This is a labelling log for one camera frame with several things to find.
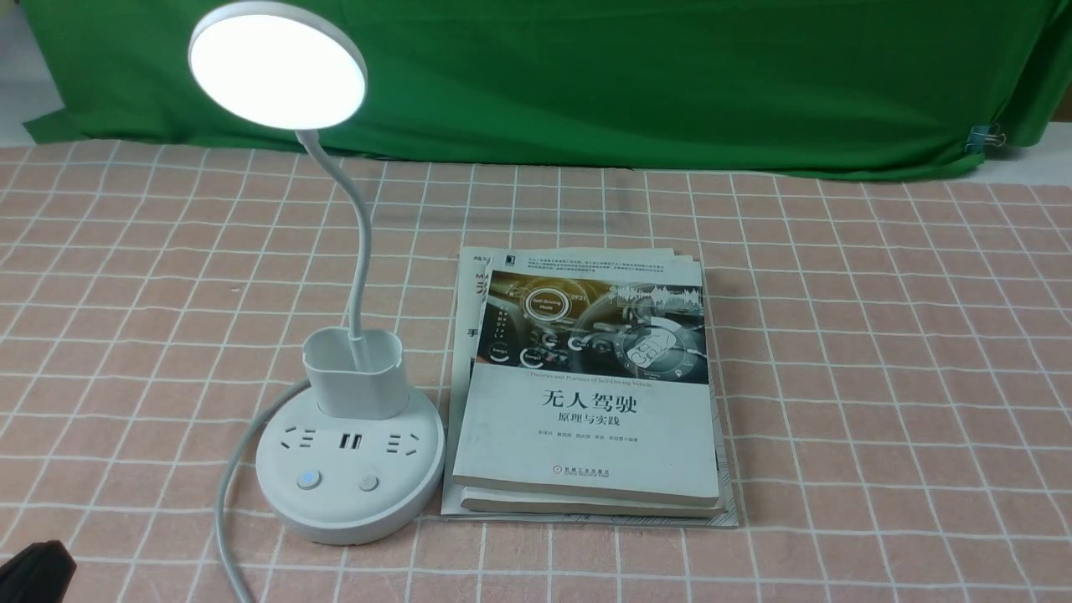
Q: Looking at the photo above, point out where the green backdrop cloth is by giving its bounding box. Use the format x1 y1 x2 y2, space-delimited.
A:
20 0 1072 182

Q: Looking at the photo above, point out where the white lamp power cable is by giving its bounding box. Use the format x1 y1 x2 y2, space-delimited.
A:
214 379 312 603

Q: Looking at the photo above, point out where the top self-driving textbook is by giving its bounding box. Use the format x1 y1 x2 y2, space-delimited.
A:
452 249 723 508

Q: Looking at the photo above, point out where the blue binder clip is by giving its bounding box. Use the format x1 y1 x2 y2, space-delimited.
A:
964 123 1007 155

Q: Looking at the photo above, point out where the white desk lamp with base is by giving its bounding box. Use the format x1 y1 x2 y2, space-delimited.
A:
188 1 446 546

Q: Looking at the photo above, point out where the bottom thin booklet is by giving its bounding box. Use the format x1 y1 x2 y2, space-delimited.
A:
441 245 740 529

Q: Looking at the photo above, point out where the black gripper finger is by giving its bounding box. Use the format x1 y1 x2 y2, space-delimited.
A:
1 541 78 603

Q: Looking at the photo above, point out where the pink checkered tablecloth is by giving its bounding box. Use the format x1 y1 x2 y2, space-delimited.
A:
1 141 1071 602

